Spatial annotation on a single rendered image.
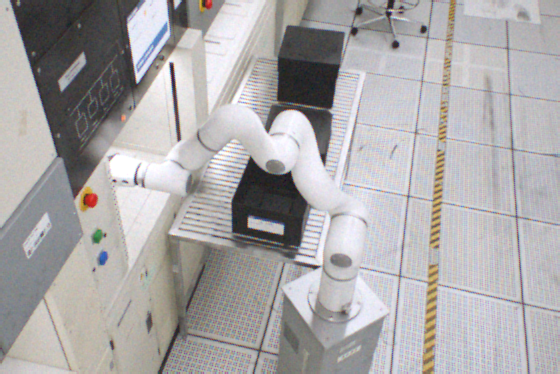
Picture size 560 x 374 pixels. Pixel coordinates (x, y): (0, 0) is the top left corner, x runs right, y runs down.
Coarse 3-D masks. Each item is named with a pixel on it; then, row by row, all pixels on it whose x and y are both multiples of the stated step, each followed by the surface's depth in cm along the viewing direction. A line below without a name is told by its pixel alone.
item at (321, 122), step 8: (272, 112) 271; (280, 112) 271; (304, 112) 272; (312, 112) 273; (320, 112) 273; (272, 120) 267; (312, 120) 268; (320, 120) 269; (328, 120) 269; (264, 128) 263; (312, 128) 264; (320, 128) 265; (328, 128) 265; (320, 136) 261; (328, 136) 262; (320, 144) 257; (328, 144) 272; (320, 152) 254
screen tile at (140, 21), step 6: (138, 18) 173; (144, 18) 177; (132, 24) 169; (138, 24) 173; (144, 24) 177; (132, 30) 170; (138, 30) 174; (132, 36) 171; (144, 36) 179; (150, 36) 184; (132, 42) 172; (138, 42) 175; (144, 42) 180; (138, 48) 176; (144, 48) 180; (138, 54) 177
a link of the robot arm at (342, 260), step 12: (348, 216) 185; (336, 228) 182; (348, 228) 181; (360, 228) 183; (336, 240) 179; (348, 240) 178; (360, 240) 181; (324, 252) 183; (336, 252) 178; (348, 252) 178; (360, 252) 180; (324, 264) 197; (336, 264) 181; (348, 264) 180; (360, 264) 184; (336, 276) 195; (348, 276) 195
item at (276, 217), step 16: (256, 176) 248; (272, 176) 245; (288, 176) 243; (240, 192) 234; (256, 192) 248; (272, 192) 247; (288, 192) 245; (240, 208) 222; (256, 208) 220; (272, 208) 242; (288, 208) 243; (304, 208) 243; (240, 224) 229; (256, 224) 226; (272, 224) 224; (288, 224) 222; (304, 224) 228; (272, 240) 230; (288, 240) 228
